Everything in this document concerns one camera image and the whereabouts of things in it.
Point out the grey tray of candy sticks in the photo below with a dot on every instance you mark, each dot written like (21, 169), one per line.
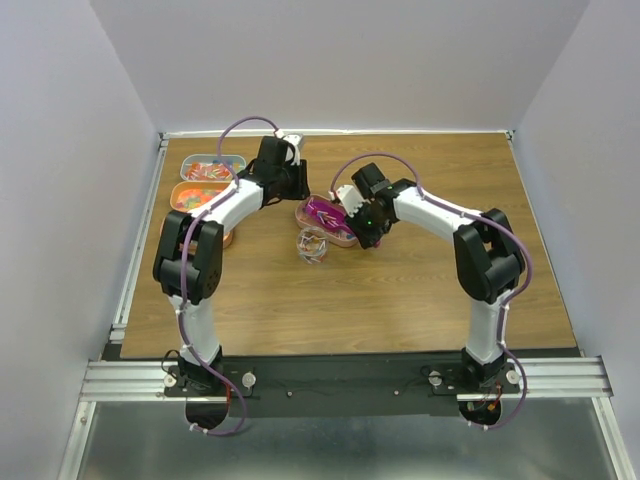
(207, 167)

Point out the magenta plastic scoop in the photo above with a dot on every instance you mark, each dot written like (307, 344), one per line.
(330, 212)

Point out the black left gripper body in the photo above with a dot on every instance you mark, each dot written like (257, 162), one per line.
(292, 181)

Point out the pink tray of wrapped candies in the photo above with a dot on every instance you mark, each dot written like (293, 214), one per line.
(227, 238)

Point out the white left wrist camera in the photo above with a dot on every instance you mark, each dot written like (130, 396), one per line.
(295, 143)

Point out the clear plastic jar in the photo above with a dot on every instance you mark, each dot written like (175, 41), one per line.
(312, 245)

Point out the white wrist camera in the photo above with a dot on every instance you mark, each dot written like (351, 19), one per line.
(295, 143)
(349, 197)

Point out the pink tray of lollipops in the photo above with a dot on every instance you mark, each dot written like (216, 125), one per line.
(325, 220)

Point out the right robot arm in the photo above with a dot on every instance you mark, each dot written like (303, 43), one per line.
(489, 259)

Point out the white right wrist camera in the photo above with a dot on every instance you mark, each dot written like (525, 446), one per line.
(349, 197)

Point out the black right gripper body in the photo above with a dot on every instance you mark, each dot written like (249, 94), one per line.
(367, 225)

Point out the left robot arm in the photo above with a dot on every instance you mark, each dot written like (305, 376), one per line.
(189, 259)

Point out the orange tray of gummies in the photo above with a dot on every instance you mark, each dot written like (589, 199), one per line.
(188, 195)

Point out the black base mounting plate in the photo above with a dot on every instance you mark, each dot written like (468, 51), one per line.
(349, 385)

